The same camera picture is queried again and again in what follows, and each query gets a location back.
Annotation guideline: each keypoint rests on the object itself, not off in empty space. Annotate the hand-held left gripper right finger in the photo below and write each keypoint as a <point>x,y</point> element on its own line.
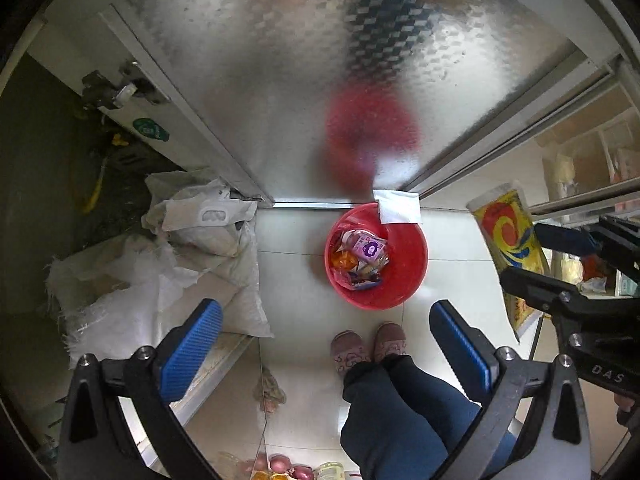
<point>460,355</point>

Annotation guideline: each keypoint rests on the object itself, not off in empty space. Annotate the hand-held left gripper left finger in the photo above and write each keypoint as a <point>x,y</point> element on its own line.
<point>192,355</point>

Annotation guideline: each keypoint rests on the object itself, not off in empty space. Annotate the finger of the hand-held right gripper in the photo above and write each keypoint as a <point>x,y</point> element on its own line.
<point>535,287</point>
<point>565,240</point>

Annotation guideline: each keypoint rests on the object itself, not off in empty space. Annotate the yellow foil packet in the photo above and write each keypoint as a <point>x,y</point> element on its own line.
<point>505,245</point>

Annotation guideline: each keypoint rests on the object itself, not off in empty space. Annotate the red plastic bucket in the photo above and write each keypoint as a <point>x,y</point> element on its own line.
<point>405,270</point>

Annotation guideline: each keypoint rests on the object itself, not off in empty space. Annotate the blue plastic wrapper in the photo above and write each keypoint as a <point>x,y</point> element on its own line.
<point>365,279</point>

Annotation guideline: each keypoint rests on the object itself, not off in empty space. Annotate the snack wrappers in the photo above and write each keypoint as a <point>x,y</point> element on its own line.
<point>370,250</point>

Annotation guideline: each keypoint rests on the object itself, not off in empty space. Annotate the orange jelly cup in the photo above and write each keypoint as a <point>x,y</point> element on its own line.
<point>344,261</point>

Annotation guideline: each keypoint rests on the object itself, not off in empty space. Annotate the person's right hand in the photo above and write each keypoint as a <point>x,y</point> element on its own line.
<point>627,407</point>

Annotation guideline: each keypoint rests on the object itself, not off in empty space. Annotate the pink slipper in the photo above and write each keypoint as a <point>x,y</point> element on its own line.
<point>391,342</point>
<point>350,355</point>

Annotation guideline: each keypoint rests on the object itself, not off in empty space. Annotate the frayed white woven sack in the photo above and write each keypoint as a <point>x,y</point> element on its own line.
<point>130,305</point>

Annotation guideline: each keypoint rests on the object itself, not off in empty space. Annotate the glass front cabinet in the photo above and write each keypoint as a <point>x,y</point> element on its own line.
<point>590,160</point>

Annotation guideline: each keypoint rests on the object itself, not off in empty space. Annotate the net bag of garlic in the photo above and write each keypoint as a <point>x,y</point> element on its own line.
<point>270,392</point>

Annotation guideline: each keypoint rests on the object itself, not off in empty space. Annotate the person's blue trousers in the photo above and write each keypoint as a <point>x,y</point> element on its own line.
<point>400,425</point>

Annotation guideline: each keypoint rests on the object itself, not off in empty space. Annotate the red onion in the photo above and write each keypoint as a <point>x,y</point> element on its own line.
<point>280,464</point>
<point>301,473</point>

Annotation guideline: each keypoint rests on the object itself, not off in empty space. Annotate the white plastic bag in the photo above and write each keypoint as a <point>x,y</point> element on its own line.
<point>210,212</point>

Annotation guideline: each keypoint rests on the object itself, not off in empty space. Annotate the yellow bottle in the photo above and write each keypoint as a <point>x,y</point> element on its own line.
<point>330,471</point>

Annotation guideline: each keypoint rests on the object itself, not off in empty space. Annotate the round green sticker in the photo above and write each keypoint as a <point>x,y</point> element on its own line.
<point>150,130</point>

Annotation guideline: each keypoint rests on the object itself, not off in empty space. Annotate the cabinet door hinge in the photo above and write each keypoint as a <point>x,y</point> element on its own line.
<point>122,91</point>

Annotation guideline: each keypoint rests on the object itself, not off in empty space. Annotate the patterned metal cabinet door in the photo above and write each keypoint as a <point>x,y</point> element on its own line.
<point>250,85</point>

